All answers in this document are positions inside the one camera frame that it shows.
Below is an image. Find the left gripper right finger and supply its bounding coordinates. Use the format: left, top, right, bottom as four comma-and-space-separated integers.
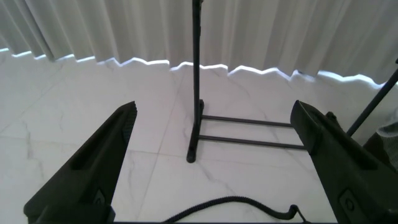
290, 100, 398, 223

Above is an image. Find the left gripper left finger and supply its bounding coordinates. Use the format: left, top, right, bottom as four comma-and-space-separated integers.
23, 101, 137, 223

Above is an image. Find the white laundry basket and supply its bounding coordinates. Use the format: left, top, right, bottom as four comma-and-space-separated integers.
381, 135, 398, 170

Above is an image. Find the black clothes rack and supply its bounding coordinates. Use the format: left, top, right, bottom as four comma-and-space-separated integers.
186, 0, 398, 164

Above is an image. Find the black cable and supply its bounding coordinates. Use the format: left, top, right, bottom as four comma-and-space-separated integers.
163, 195, 312, 223

